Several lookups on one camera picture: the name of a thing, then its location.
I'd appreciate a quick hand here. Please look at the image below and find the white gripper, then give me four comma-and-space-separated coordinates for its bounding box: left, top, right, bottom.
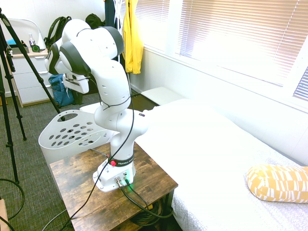
62, 73, 90, 94

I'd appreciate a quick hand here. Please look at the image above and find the dark green bag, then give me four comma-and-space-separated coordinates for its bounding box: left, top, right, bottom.
85, 13, 107, 27

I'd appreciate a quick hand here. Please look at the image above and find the white perforated laundry basket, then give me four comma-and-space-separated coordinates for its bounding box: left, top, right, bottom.
38, 109, 114, 165

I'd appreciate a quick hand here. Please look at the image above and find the blue backpack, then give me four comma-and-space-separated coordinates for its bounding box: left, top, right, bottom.
48, 74, 76, 108

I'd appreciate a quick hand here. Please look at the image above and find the white drawer dresser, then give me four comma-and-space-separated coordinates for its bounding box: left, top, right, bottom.
5, 50, 73, 108

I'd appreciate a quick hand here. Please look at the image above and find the white curved desk lamp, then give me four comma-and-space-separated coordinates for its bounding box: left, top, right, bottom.
7, 18, 47, 51

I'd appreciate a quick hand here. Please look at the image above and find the olive green backpack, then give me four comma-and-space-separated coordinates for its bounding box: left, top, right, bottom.
43, 16, 73, 46

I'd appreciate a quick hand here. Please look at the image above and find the grey flat box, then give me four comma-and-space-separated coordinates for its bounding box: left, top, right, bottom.
9, 46, 30, 55

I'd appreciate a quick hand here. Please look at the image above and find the yellow jacket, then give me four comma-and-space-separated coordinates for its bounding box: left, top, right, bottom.
122, 0, 144, 75

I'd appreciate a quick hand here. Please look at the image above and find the navy hanging garment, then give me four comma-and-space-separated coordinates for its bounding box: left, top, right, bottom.
104, 0, 121, 32

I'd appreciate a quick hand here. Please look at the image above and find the rustic brown wooden table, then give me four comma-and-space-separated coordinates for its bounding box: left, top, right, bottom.
49, 141, 180, 231

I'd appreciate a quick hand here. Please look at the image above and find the narrow white window blind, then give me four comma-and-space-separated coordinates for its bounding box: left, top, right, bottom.
135, 0, 170, 25
293, 66, 308, 103

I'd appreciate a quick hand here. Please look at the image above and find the brown cardboard piece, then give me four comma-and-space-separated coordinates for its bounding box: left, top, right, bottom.
0, 198, 9, 226

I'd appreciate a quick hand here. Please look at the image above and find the white bed blanket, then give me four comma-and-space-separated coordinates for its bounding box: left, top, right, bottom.
134, 98, 308, 231

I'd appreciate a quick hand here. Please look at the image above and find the wide white window blind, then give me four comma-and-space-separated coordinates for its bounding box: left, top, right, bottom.
176, 0, 308, 88

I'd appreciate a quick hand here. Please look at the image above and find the yellow white patterned pillow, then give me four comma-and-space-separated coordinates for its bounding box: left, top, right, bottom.
245, 164, 308, 204

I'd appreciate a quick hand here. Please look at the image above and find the black camera tripod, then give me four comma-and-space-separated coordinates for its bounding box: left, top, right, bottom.
0, 7, 62, 185

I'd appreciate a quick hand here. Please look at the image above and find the grey base cable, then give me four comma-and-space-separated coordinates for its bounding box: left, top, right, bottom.
90, 147, 110, 158

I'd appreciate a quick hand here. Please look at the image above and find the black floor cable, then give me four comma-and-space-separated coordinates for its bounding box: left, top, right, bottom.
0, 178, 26, 221

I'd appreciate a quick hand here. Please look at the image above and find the thick black base cable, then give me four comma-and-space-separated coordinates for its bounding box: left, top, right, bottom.
126, 179, 151, 210
119, 183, 175, 227

